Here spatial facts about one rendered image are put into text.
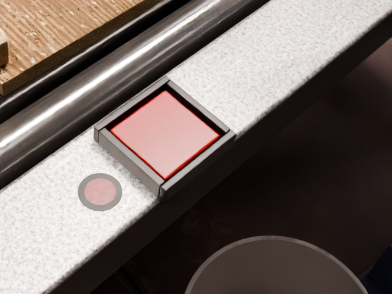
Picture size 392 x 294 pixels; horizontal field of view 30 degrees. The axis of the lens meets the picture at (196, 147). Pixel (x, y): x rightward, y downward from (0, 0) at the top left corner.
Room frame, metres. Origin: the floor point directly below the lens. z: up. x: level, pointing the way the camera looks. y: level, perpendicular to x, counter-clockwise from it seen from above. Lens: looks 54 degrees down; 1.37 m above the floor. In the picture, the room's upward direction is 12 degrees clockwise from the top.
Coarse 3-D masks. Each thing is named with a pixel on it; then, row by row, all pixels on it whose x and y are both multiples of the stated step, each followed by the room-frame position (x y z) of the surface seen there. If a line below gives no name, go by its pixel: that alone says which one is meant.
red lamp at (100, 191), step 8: (88, 184) 0.27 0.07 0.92; (96, 184) 0.28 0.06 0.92; (104, 184) 0.28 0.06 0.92; (112, 184) 0.28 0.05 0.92; (88, 192) 0.27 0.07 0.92; (96, 192) 0.27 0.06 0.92; (104, 192) 0.27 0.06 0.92; (112, 192) 0.27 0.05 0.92; (88, 200) 0.26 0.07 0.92; (96, 200) 0.26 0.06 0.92; (104, 200) 0.26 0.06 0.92
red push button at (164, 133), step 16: (160, 96) 0.36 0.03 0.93; (144, 112) 0.34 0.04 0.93; (160, 112) 0.34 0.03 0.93; (176, 112) 0.35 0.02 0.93; (112, 128) 0.32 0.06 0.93; (128, 128) 0.32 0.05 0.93; (144, 128) 0.32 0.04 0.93; (160, 128) 0.33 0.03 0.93; (176, 128) 0.33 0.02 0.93; (192, 128) 0.33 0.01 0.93; (208, 128) 0.34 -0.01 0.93; (128, 144) 0.31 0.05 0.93; (144, 144) 0.31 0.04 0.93; (160, 144) 0.31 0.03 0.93; (176, 144) 0.32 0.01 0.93; (192, 144) 0.32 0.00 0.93; (208, 144) 0.32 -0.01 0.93; (144, 160) 0.30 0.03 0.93; (160, 160) 0.30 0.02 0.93; (176, 160) 0.30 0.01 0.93; (160, 176) 0.29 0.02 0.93
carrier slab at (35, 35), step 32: (0, 0) 0.42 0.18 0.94; (32, 0) 0.42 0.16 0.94; (64, 0) 0.43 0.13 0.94; (96, 0) 0.44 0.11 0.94; (128, 0) 0.45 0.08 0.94; (160, 0) 0.47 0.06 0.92; (0, 32) 0.38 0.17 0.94; (32, 32) 0.39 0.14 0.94; (64, 32) 0.40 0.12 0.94; (96, 32) 0.41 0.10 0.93; (32, 64) 0.36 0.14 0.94
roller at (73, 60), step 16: (176, 0) 0.49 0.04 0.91; (144, 16) 0.46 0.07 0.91; (160, 16) 0.47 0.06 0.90; (112, 32) 0.43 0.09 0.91; (128, 32) 0.44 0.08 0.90; (96, 48) 0.41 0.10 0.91; (112, 48) 0.42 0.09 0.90; (64, 64) 0.38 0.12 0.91; (80, 64) 0.39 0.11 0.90; (32, 80) 0.36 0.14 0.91; (48, 80) 0.37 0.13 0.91; (64, 80) 0.38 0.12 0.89; (0, 96) 0.34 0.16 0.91; (16, 96) 0.34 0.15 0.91; (32, 96) 0.35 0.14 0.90; (0, 112) 0.33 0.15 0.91; (16, 112) 0.34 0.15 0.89
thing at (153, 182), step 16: (160, 80) 0.37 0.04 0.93; (144, 96) 0.35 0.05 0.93; (176, 96) 0.36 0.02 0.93; (128, 112) 0.34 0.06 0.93; (192, 112) 0.35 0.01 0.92; (208, 112) 0.35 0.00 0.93; (96, 128) 0.31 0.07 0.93; (224, 128) 0.34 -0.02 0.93; (112, 144) 0.30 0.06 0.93; (224, 144) 0.32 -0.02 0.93; (128, 160) 0.29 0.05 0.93; (192, 160) 0.30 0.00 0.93; (208, 160) 0.31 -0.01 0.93; (144, 176) 0.28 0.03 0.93; (176, 176) 0.29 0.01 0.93; (192, 176) 0.30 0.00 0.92; (160, 192) 0.27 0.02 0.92; (176, 192) 0.28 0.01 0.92
